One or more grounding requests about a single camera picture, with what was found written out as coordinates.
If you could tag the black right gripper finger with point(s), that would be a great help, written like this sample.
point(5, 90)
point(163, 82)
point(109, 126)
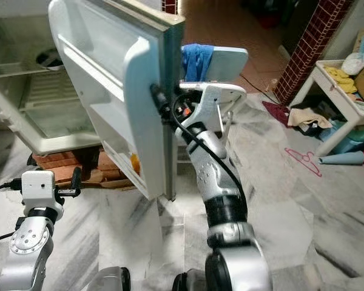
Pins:
point(161, 97)

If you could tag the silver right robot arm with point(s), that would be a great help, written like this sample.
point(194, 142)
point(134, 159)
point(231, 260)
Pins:
point(209, 170)

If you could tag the white fridge door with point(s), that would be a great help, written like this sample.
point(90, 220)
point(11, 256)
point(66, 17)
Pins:
point(115, 73)

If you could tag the white fridge cabinet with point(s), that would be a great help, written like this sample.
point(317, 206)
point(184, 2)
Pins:
point(12, 60)

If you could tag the red brick pile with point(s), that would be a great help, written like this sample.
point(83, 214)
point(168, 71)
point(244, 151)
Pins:
point(54, 162)
point(106, 163)

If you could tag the blue cloth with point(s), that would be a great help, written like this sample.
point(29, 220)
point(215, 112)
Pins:
point(197, 60)

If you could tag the maroon cloth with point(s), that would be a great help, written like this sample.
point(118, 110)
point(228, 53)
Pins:
point(276, 112)

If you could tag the grey robot left leg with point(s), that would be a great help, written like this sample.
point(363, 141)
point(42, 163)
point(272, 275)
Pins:
point(106, 280)

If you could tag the grey robot leg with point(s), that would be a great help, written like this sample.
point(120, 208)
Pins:
point(106, 280)
point(191, 282)

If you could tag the dark round bowl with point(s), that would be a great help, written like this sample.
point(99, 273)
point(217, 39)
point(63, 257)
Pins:
point(50, 59)

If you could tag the beige cloth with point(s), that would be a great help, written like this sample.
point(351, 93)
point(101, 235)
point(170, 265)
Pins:
point(306, 117)

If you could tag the maroon tiled pillar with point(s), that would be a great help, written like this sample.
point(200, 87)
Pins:
point(306, 48)

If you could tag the pink clothes hanger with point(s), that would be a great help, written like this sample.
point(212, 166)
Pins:
point(315, 170)

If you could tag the grey robot right leg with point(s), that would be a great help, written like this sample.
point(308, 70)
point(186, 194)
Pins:
point(191, 282)

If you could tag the yellow cloth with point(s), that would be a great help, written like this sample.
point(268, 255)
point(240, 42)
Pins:
point(341, 77)

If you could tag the grey blue cone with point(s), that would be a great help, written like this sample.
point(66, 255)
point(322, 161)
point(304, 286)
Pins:
point(343, 158)

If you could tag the white low shelf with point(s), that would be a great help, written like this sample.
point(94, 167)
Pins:
point(355, 108)

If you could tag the teal bag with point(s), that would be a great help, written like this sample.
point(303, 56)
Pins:
point(358, 138)

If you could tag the white plastic bag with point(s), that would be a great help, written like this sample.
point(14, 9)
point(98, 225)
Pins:
point(358, 63)

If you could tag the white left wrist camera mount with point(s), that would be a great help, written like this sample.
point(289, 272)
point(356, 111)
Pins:
point(37, 188)

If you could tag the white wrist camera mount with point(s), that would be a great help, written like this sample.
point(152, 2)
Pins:
point(215, 103)
point(37, 188)

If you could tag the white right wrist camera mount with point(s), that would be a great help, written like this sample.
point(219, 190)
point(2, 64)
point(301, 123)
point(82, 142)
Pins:
point(215, 103)

